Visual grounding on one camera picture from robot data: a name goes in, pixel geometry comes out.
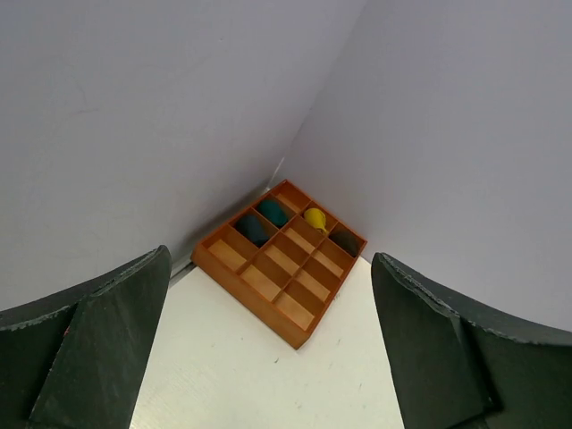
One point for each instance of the dark blue rolled sock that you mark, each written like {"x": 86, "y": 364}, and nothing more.
{"x": 252, "y": 229}

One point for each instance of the yellow rolled sock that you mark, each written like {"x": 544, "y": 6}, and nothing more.
{"x": 317, "y": 219}

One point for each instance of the teal rolled sock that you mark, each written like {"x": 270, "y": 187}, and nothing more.
{"x": 273, "y": 212}

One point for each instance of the orange wooden compartment tray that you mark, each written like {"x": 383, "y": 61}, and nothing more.
{"x": 290, "y": 282}

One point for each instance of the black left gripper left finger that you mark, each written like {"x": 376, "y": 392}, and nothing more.
{"x": 77, "y": 358}

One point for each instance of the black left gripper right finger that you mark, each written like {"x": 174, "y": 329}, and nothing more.
{"x": 458, "y": 363}

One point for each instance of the dark brown rolled sock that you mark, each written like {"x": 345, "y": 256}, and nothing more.
{"x": 346, "y": 241}

